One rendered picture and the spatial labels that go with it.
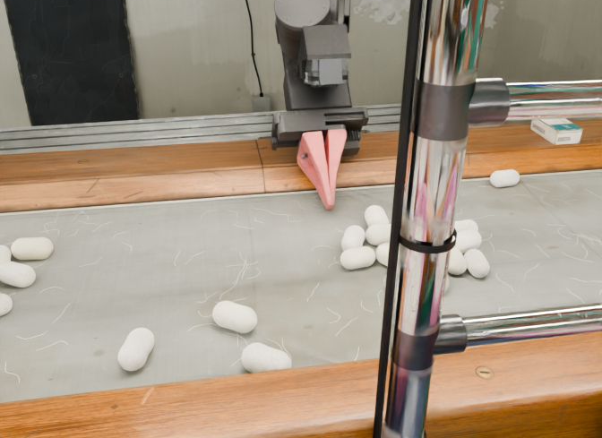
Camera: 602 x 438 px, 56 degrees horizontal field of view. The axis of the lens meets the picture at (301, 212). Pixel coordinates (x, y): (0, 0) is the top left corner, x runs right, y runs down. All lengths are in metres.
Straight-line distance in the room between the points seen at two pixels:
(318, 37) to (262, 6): 1.95
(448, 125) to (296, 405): 0.20
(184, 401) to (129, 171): 0.36
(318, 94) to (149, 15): 1.93
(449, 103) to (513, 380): 0.22
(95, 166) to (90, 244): 0.14
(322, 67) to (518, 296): 0.27
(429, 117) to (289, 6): 0.39
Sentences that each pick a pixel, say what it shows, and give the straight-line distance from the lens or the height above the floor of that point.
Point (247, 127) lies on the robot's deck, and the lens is 1.06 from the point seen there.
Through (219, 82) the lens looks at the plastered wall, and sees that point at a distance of 2.56.
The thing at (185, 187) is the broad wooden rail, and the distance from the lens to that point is 0.65.
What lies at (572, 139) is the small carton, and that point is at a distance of 0.80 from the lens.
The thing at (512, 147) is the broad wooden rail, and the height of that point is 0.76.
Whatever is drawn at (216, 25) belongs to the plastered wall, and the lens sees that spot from 2.51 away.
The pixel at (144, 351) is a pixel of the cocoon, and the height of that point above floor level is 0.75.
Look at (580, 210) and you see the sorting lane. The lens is 0.68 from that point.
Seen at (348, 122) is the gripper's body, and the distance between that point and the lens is 0.62.
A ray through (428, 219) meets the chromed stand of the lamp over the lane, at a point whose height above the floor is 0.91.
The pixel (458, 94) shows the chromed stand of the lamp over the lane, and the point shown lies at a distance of 0.22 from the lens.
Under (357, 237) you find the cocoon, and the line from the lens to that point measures 0.53.
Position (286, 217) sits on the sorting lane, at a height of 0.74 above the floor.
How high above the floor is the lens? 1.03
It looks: 28 degrees down
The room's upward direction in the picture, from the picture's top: straight up
